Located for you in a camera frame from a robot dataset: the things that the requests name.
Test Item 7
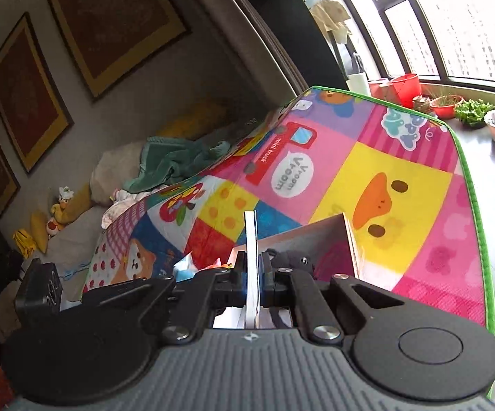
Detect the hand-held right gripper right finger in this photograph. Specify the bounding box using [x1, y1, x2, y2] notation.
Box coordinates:
[260, 249, 406, 346]

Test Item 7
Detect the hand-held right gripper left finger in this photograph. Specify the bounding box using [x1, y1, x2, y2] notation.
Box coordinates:
[80, 250, 248, 345]

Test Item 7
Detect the white package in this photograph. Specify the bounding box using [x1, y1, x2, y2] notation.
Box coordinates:
[237, 211, 260, 329]

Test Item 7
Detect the black plush toy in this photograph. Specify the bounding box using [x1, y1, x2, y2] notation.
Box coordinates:
[273, 249, 317, 283]

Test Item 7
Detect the blue packet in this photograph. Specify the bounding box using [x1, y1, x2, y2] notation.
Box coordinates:
[173, 250, 199, 279]

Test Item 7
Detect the white cardboard box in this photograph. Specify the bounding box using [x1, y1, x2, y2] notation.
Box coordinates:
[213, 213, 366, 330]

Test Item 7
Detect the yellow striped toy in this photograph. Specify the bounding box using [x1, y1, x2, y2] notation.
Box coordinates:
[13, 229, 34, 260]

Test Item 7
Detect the yellow cushion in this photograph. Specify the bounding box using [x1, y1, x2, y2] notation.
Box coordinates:
[30, 211, 50, 254]

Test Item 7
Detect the pink white cloth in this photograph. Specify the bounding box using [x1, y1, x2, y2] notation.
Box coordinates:
[101, 187, 163, 228]

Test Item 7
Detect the green towel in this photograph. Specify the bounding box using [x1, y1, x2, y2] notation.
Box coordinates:
[123, 136, 235, 194]

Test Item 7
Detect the cream pillow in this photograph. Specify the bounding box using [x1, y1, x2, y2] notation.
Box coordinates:
[90, 142, 145, 204]

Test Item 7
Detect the yellow pillow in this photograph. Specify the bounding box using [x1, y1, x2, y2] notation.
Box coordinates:
[157, 103, 227, 140]

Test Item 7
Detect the colourful printed play mat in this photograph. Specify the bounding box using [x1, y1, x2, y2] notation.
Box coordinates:
[82, 86, 495, 337]

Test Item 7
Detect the white bottle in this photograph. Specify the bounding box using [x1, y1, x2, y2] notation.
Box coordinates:
[345, 73, 372, 95]

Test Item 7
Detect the pink cup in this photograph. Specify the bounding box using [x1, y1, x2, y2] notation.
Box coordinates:
[367, 78, 392, 99]

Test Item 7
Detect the red bucket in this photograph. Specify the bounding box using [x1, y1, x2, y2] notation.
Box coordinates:
[391, 74, 423, 109]

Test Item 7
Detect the red flower pot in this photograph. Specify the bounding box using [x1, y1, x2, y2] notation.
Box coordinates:
[431, 94, 464, 120]

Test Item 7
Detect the dark curtain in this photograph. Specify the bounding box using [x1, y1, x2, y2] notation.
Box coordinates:
[226, 0, 346, 91]

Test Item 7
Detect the leafy green potted plant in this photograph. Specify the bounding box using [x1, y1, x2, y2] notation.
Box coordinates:
[454, 98, 495, 128]

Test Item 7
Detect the hanging cream cloth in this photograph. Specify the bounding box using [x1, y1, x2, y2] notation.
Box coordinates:
[309, 0, 353, 43]

